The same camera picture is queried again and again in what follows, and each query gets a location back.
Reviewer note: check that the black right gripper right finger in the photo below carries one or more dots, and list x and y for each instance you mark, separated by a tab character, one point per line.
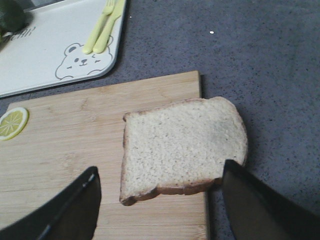
257	212

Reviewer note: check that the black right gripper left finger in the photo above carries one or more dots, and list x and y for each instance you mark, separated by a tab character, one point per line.
70	215

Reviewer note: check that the white bread slice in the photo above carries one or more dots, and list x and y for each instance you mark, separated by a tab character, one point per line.
180	148

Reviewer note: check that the white bear tray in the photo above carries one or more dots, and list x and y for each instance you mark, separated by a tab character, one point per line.
49	51

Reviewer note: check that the wooden cutting board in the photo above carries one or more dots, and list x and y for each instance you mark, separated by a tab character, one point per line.
69	132

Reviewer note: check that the lemon slice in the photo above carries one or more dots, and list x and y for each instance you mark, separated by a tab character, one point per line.
13	122

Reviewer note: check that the yellow plastic knife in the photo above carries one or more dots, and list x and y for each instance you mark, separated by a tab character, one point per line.
113	10

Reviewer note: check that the yellow lemon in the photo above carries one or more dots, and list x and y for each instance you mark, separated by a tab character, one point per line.
1	37

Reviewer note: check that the green lime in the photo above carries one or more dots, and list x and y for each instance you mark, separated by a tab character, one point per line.
13	15

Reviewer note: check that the yellow plastic fork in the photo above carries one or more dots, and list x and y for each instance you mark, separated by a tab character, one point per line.
88	46

